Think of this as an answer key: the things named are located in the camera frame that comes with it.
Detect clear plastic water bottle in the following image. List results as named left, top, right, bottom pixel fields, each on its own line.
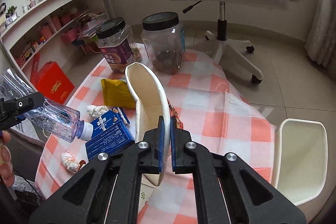
left=1, top=69, right=93, bottom=142

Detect blue cardboard box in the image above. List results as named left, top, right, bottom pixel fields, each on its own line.
left=85, top=107, right=135, bottom=160

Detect white tissue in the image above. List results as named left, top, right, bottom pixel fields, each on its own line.
left=87, top=105, right=109, bottom=118

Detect yellow snack packet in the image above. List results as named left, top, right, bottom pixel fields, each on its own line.
left=101, top=79, right=135, bottom=109

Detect white trash bin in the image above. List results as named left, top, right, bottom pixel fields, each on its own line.
left=271, top=118, right=328, bottom=206

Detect person's left hand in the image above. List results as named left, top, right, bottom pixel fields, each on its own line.
left=1, top=131, right=15, bottom=187

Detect red gift box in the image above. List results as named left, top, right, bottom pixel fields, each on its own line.
left=30, top=52, right=75, bottom=104

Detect pink checkered tablecloth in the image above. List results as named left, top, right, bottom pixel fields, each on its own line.
left=35, top=51, right=275, bottom=223

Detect pink plastic basket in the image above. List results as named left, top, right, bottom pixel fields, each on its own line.
left=61, top=28, right=78, bottom=43

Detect white bookshelf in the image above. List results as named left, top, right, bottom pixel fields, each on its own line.
left=1, top=0, right=114, bottom=84

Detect stack of papers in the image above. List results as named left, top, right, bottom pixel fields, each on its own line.
left=77, top=13, right=106, bottom=38

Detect purple label nut jar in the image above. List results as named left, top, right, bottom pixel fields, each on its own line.
left=96, top=17, right=142, bottom=73

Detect beige lace curtain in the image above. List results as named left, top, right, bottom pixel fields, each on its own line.
left=305, top=0, right=335, bottom=80

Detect clear jar with chestnuts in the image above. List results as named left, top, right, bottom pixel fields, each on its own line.
left=141, top=12, right=185, bottom=75

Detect grey office chair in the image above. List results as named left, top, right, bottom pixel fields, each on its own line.
left=162, top=0, right=291, bottom=84

